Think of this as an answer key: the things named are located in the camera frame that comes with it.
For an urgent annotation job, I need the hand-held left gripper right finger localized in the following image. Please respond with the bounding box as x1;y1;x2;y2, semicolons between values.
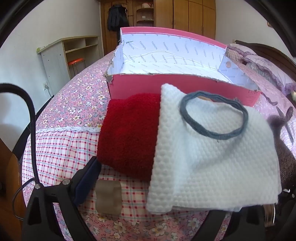
207;205;265;241

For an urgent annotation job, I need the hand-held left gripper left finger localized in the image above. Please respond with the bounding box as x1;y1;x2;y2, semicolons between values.
22;156;102;241

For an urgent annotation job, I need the red fluffy towel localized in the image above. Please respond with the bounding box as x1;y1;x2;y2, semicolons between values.
97;93;162;181

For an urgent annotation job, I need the white waffle towel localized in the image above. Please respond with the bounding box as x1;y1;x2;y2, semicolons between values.
146;83;282;214

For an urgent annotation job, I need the grey-brown knit sweater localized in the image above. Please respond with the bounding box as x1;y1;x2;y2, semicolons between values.
267;115;296;193

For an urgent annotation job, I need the pink cardboard box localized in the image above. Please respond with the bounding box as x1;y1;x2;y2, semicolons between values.
105;27;263;107

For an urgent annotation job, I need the grey hair band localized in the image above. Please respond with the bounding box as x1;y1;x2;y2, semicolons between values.
180;91;249;141

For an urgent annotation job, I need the pink floral bedsheet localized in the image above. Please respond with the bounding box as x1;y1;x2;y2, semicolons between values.
22;44;296;241

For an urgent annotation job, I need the brown wooden furniture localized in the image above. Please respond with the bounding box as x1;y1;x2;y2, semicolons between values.
0;138;27;220

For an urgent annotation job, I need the orange stool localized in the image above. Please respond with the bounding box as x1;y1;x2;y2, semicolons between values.
68;58;86;77

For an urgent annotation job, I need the white wooden shelf unit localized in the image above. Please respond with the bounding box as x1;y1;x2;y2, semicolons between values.
36;35;104;81

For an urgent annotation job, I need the purple ruffled pillow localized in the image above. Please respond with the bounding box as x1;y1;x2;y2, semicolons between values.
243;54;296;95

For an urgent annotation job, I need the pink cartoon print pillow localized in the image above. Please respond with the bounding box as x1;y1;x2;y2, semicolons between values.
227;44;255;63

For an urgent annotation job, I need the black hanging jacket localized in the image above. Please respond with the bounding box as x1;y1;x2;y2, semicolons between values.
107;4;130;32

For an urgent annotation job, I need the dark wooden headboard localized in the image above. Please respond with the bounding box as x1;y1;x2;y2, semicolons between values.
235;40;296;70

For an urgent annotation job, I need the brown wooden wardrobe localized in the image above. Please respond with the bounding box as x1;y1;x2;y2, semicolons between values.
100;0;216;56

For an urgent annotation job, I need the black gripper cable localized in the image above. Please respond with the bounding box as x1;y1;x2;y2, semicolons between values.
0;83;44;219

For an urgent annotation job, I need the purple string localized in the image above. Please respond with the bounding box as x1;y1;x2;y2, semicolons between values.
261;91;279;106

